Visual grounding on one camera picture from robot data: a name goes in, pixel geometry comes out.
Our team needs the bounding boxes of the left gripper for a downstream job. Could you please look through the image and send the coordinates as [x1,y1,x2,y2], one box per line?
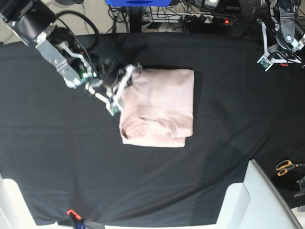
[257,18,303,71]

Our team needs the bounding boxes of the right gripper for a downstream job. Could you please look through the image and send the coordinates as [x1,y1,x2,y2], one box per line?
[85,53,142,116]

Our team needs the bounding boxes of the pink T-shirt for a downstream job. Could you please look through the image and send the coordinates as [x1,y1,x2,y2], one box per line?
[119,69,194,148]

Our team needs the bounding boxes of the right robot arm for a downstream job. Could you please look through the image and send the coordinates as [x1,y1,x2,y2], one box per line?
[0,0,141,115]

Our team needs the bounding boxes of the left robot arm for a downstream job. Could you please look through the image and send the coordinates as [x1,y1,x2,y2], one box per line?
[257,0,305,71]

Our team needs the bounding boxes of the black power strip red light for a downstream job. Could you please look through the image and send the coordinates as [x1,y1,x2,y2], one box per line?
[212,16,236,26]

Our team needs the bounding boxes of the blue plastic box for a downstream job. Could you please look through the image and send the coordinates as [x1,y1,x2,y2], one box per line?
[105,0,171,7]

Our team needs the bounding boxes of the black table cloth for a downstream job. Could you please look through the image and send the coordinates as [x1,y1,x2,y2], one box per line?
[0,33,305,227]

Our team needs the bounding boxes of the white power strip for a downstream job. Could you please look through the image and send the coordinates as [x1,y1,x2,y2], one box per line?
[142,11,214,23]

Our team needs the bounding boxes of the black device right edge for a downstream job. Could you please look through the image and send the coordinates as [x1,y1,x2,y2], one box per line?
[294,177,305,198]

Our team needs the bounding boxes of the white base block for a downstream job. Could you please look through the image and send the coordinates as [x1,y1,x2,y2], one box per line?
[0,177,37,229]
[215,159,305,229]

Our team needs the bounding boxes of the red clip front edge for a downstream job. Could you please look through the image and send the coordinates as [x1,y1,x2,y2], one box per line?
[66,209,82,221]

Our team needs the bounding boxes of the black table post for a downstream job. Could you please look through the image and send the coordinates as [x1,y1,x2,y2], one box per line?
[128,7,143,33]

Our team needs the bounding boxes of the orange handled scissors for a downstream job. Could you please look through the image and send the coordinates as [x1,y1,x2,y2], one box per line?
[275,160,305,177]

